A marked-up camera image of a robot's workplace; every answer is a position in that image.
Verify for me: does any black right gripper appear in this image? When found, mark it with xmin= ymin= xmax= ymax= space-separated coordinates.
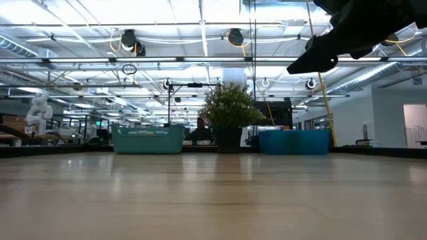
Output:
xmin=286 ymin=0 xmax=427 ymax=75

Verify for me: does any blue plastic bin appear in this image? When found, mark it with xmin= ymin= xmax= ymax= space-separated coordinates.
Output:
xmin=258 ymin=129 xmax=332 ymax=156

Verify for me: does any teal plastic bin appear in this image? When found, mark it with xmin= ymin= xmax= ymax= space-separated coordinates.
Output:
xmin=111 ymin=123 xmax=187 ymax=155

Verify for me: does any white desktop device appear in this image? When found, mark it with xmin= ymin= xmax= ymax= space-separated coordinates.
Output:
xmin=354 ymin=121 xmax=382 ymax=148

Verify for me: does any artificial plant in black pot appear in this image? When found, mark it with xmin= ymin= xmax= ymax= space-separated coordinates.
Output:
xmin=197 ymin=83 xmax=266 ymax=155

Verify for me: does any person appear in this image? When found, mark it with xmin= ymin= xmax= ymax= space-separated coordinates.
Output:
xmin=184 ymin=116 xmax=215 ymax=146

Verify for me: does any black pole stand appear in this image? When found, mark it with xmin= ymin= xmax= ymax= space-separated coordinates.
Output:
xmin=162 ymin=81 xmax=218 ymax=128

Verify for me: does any long yellow cable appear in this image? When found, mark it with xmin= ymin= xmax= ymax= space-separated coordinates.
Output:
xmin=306 ymin=0 xmax=337 ymax=148

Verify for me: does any black ceiling cable reel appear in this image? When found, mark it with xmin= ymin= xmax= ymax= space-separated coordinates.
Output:
xmin=227 ymin=27 xmax=245 ymax=47
xmin=120 ymin=29 xmax=147 ymax=57

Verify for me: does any white round duct column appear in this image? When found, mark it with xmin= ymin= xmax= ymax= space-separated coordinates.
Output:
xmin=221 ymin=67 xmax=248 ymax=89

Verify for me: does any black hanging cable ring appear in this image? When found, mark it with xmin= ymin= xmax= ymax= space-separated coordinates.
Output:
xmin=121 ymin=63 xmax=138 ymax=76

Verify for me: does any black aluminium table frame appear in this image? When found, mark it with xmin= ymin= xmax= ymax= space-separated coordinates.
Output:
xmin=0 ymin=145 xmax=427 ymax=159

